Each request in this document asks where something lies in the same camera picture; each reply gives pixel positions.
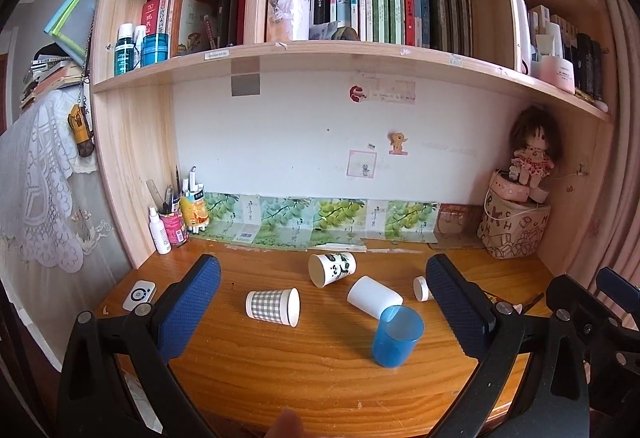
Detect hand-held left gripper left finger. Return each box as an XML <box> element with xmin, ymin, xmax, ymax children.
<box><xmin>56</xmin><ymin>254</ymin><xmax>222</xmax><ymax>438</ymax></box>

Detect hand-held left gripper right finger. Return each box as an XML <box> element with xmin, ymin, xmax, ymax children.
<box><xmin>425</xmin><ymin>253</ymin><xmax>594</xmax><ymax>438</ymax></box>

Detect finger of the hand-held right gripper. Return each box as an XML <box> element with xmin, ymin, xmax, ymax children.
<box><xmin>589</xmin><ymin>267</ymin><xmax>640</xmax><ymax>399</ymax></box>

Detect grey checked paper cup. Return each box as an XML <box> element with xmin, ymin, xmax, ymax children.
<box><xmin>245</xmin><ymin>287</ymin><xmax>301</xmax><ymax>327</ymax></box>

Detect plain white cup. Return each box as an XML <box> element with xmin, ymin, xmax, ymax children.
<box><xmin>347</xmin><ymin>275</ymin><xmax>404</xmax><ymax>320</ymax></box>

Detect white panda print cup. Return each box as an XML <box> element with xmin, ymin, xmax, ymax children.
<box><xmin>308</xmin><ymin>251</ymin><xmax>357</xmax><ymax>288</ymax></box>

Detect blue plastic cup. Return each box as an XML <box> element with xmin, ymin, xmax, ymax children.
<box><xmin>371</xmin><ymin>304</ymin><xmax>425</xmax><ymax>369</ymax></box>

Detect row of upright books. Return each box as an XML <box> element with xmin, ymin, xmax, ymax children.
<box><xmin>309</xmin><ymin>0</ymin><xmax>474</xmax><ymax>57</ymax></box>

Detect person's left hand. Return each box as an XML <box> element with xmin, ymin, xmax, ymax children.
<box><xmin>264</xmin><ymin>408</ymin><xmax>304</xmax><ymax>438</ymax></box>

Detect white rounded device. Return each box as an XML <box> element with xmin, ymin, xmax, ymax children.
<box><xmin>122</xmin><ymin>280</ymin><xmax>158</xmax><ymax>312</ymax></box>

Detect white plastic bottle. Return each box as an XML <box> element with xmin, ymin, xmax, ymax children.
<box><xmin>148</xmin><ymin>206</ymin><xmax>173</xmax><ymax>255</ymax></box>

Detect pink pen holder can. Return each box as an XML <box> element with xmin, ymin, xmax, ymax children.
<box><xmin>158</xmin><ymin>210</ymin><xmax>190</xmax><ymax>249</ymax></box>

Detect brown cardboard piece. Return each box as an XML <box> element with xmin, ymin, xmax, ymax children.
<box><xmin>433</xmin><ymin>203</ymin><xmax>489</xmax><ymax>250</ymax></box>

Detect letter print canvas bag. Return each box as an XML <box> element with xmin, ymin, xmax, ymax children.
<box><xmin>476</xmin><ymin>196</ymin><xmax>552</xmax><ymax>260</ymax></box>

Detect clear plastic ruler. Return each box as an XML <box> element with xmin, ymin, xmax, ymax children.
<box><xmin>145</xmin><ymin>178</ymin><xmax>164</xmax><ymax>215</ymax></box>

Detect pink round box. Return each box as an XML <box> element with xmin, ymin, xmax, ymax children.
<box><xmin>491</xmin><ymin>169</ymin><xmax>549</xmax><ymax>206</ymax></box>

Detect green grape print paper strip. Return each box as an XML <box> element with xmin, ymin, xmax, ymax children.
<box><xmin>201</xmin><ymin>191</ymin><xmax>442</xmax><ymax>252</ymax></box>

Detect brown haired rag doll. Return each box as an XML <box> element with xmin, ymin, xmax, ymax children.
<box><xmin>508</xmin><ymin>106</ymin><xmax>564</xmax><ymax>205</ymax></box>

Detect pink square sticker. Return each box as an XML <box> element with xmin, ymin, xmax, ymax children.
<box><xmin>348</xmin><ymin>149</ymin><xmax>377</xmax><ymax>179</ymax></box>

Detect wooden bookshelf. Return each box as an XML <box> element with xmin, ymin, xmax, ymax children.
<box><xmin>90</xmin><ymin>0</ymin><xmax>617</xmax><ymax>270</ymax></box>

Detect pink curtain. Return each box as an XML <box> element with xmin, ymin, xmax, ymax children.
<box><xmin>567</xmin><ymin>0</ymin><xmax>640</xmax><ymax>304</ymax></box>

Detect white lace cloth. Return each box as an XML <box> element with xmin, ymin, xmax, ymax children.
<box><xmin>0</xmin><ymin>89</ymin><xmax>117</xmax><ymax>275</ymax></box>

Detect dark cosmetic bottles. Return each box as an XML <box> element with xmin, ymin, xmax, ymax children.
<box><xmin>574</xmin><ymin>32</ymin><xmax>605</xmax><ymax>102</ymax></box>

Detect pink cream jar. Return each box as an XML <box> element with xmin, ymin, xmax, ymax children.
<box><xmin>531</xmin><ymin>55</ymin><xmax>577</xmax><ymax>95</ymax></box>

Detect grey tape square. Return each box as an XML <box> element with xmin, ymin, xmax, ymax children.
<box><xmin>231</xmin><ymin>58</ymin><xmax>262</xmax><ymax>98</ymax></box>

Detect white cosmetic tube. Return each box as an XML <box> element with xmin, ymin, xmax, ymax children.
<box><xmin>544</xmin><ymin>22</ymin><xmax>564</xmax><ymax>59</ymax></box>

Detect blue glass jar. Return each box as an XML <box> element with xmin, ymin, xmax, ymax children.
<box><xmin>141</xmin><ymin>33</ymin><xmax>170</xmax><ymax>67</ymax></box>

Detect teal bottle with white cap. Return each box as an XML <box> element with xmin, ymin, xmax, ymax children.
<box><xmin>113</xmin><ymin>23</ymin><xmax>135</xmax><ymax>77</ymax></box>

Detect tall white bottle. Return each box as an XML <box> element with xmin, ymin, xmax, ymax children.
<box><xmin>516</xmin><ymin>0</ymin><xmax>534</xmax><ymax>75</ymax></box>

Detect stack of lying books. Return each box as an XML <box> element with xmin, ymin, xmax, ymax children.
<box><xmin>19</xmin><ymin>44</ymin><xmax>90</xmax><ymax>115</ymax></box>

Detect red and dark book row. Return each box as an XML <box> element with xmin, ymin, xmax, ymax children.
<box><xmin>141</xmin><ymin>0</ymin><xmax>249</xmax><ymax>60</ymax></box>

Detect green plastic folder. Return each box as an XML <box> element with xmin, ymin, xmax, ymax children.
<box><xmin>44</xmin><ymin>0</ymin><xmax>109</xmax><ymax>65</ymax></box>

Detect yellow toy keychain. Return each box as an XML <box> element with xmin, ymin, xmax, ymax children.
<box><xmin>67</xmin><ymin>103</ymin><xmax>96</xmax><ymax>159</ymax></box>

